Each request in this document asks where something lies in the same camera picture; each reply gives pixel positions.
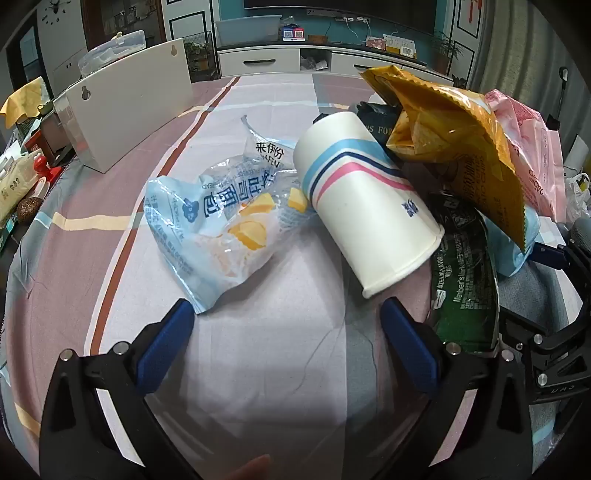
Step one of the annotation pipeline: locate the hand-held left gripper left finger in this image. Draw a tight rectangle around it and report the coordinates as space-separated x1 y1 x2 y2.
39 298 197 480

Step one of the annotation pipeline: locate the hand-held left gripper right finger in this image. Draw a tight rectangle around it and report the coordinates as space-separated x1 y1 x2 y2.
379 296 539 480

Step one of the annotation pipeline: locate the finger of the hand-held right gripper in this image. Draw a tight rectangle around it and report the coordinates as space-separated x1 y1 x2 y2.
498 308 591 407
531 242 591 286

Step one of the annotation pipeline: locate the light blue plastic cover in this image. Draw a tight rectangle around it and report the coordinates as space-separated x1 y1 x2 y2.
485 208 541 278

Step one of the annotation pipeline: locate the dark green snack bag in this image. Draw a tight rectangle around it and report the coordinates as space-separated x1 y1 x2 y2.
427 185 502 354

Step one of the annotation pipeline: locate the pale pink packet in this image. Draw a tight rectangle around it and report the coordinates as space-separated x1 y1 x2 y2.
485 89 568 223

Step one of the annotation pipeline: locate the light blue bread wrapper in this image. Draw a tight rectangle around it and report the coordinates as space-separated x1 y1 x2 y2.
143 114 319 315

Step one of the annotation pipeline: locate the striped white paper cup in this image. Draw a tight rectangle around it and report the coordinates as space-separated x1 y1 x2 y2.
293 111 446 298

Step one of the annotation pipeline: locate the yellow snack bag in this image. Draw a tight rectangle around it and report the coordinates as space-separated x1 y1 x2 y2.
360 65 529 252

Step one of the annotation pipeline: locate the dark plastic bag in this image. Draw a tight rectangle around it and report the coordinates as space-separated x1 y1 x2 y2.
318 99 407 160

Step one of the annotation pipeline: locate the person's left hand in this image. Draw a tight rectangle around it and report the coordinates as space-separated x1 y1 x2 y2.
228 453 272 480

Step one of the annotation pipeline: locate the black floor lamp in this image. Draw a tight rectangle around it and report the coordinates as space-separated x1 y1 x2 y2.
556 67 571 121

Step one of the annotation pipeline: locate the brown round ball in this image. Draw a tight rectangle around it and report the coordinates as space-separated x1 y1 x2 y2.
17 198 42 224

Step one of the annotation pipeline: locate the red plastic toy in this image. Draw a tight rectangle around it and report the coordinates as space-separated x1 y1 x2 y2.
31 156 63 183

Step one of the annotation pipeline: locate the grey curtain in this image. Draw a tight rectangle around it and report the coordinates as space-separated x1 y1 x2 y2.
480 0 557 104

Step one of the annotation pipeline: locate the tall potted plant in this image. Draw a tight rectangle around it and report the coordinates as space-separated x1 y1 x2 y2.
431 31 465 75

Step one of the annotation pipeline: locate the white wooden board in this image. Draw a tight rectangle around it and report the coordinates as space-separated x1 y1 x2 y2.
53 38 195 174

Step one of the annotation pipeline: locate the white desk calendar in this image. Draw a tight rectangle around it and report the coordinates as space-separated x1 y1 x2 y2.
383 34 416 57

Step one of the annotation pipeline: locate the yellow cloth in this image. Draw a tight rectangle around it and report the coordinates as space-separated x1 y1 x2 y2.
0 78 44 129

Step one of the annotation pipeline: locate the white TV cabinet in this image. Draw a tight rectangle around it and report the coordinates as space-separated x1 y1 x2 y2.
216 44 455 84

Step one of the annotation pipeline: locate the clear plastic storage box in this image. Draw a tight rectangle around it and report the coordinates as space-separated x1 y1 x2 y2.
78 31 147 77

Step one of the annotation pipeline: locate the grey-blue plastic bin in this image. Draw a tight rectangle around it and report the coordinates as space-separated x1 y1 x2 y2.
215 15 282 47

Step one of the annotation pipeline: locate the black television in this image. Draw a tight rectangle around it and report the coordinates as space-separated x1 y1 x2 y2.
244 0 437 11

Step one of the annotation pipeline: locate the wire plant rack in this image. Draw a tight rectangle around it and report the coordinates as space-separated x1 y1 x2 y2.
184 32 218 84

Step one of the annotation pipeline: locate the wall clock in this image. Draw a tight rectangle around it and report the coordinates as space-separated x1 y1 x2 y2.
39 0 68 26

